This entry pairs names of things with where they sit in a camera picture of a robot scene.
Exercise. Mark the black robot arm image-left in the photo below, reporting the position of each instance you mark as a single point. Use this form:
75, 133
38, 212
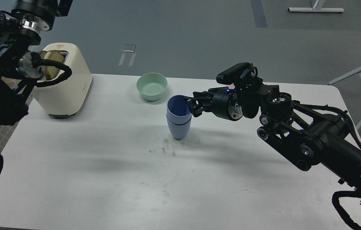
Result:
21, 69

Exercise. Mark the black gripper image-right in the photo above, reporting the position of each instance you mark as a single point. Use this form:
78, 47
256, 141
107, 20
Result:
245, 100

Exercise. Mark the green bowl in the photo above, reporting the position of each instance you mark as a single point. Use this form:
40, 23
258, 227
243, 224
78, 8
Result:
152, 86

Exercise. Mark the left toast slice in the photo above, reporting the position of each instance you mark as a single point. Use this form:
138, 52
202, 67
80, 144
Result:
42, 54

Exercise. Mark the blue cup starting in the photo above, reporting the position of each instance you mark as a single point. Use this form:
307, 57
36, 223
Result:
177, 110
179, 125

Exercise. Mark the cream toaster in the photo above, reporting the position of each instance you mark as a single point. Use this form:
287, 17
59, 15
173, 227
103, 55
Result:
65, 99

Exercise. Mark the white stand base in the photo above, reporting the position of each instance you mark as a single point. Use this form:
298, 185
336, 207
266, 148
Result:
317, 7

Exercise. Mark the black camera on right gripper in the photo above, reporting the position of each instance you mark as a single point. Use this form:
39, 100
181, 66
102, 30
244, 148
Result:
238, 71

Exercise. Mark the pink bowl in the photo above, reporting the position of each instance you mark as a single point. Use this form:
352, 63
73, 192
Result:
231, 86

